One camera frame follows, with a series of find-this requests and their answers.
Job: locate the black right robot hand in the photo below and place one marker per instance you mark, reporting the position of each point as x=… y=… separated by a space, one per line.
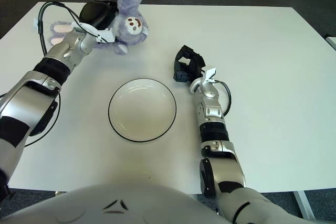
x=194 y=65

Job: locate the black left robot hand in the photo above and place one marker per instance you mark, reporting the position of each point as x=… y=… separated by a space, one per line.
x=97 y=14

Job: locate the purple plush bunny doll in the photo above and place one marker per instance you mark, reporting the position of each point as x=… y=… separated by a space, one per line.
x=128 y=6

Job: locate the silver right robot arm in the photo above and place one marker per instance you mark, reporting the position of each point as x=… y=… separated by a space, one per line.
x=212 y=106

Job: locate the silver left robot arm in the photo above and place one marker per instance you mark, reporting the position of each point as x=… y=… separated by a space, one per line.
x=29 y=98

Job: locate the white plate black rim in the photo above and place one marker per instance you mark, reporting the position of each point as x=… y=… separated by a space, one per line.
x=141 y=111

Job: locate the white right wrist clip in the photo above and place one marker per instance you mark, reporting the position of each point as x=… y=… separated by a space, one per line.
x=210 y=74

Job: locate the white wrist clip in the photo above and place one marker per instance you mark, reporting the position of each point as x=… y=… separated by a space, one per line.
x=210 y=74
x=106 y=36

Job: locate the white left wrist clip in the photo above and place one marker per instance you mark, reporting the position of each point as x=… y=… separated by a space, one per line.
x=106 y=36

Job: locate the white furniture edge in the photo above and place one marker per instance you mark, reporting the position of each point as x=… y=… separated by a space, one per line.
x=331 y=42

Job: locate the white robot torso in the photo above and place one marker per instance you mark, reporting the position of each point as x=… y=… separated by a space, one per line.
x=131 y=205

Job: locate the white table leg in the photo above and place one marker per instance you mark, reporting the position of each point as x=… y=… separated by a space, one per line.
x=304 y=204

